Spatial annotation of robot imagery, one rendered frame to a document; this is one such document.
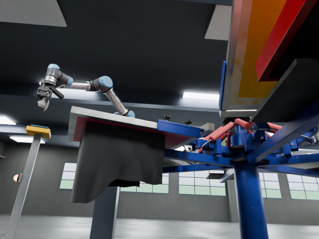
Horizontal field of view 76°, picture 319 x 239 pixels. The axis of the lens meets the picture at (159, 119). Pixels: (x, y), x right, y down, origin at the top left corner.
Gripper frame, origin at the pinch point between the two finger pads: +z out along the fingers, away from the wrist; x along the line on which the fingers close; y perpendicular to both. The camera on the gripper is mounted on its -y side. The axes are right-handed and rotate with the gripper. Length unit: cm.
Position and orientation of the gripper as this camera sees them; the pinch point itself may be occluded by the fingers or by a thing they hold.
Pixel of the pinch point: (45, 109)
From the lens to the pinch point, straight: 159.8
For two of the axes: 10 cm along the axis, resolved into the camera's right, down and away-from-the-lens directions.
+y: -9.1, -1.9, -3.6
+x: 4.0, -3.4, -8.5
